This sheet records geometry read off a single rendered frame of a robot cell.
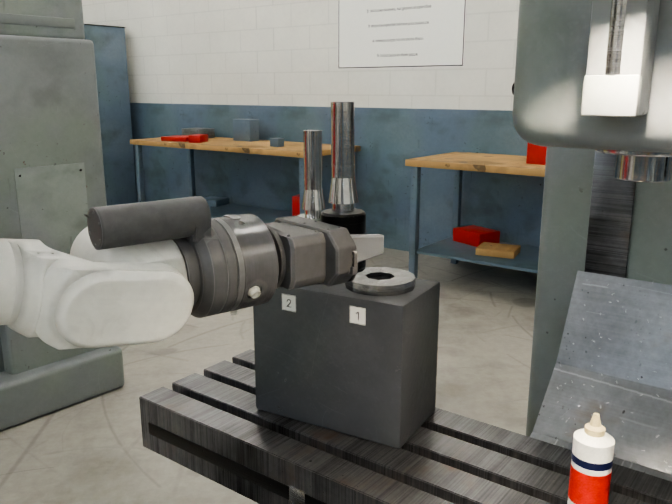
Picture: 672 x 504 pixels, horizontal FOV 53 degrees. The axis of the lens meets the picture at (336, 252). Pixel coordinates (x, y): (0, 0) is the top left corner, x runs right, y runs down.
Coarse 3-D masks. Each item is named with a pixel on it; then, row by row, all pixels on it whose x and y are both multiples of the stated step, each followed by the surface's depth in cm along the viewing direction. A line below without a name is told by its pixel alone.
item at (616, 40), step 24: (600, 0) 49; (624, 0) 48; (648, 0) 47; (600, 24) 49; (624, 24) 48; (648, 24) 48; (600, 48) 50; (624, 48) 49; (648, 48) 49; (600, 72) 50; (624, 72) 49; (648, 72) 50; (600, 96) 50; (624, 96) 49; (648, 96) 51
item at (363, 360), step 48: (336, 288) 85; (384, 288) 82; (432, 288) 86; (288, 336) 88; (336, 336) 84; (384, 336) 80; (432, 336) 88; (288, 384) 89; (336, 384) 85; (384, 384) 82; (432, 384) 90; (384, 432) 83
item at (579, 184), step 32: (576, 160) 101; (608, 160) 98; (544, 192) 106; (576, 192) 102; (608, 192) 99; (640, 192) 96; (544, 224) 106; (576, 224) 103; (608, 224) 100; (640, 224) 97; (544, 256) 107; (576, 256) 104; (608, 256) 100; (640, 256) 98; (544, 288) 108; (544, 320) 109; (544, 352) 110; (544, 384) 111
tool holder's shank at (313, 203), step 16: (304, 144) 86; (320, 144) 86; (304, 160) 87; (320, 160) 87; (304, 176) 87; (320, 176) 87; (304, 192) 88; (320, 192) 88; (304, 208) 88; (320, 208) 88
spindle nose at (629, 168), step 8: (616, 160) 61; (624, 160) 60; (632, 160) 59; (640, 160) 59; (648, 160) 59; (656, 160) 59; (664, 160) 59; (616, 168) 61; (624, 168) 60; (632, 168) 60; (640, 168) 59; (648, 168) 59; (656, 168) 59; (664, 168) 59; (616, 176) 61; (624, 176) 60; (632, 176) 60; (640, 176) 59; (648, 176) 59; (656, 176) 59; (664, 176) 59
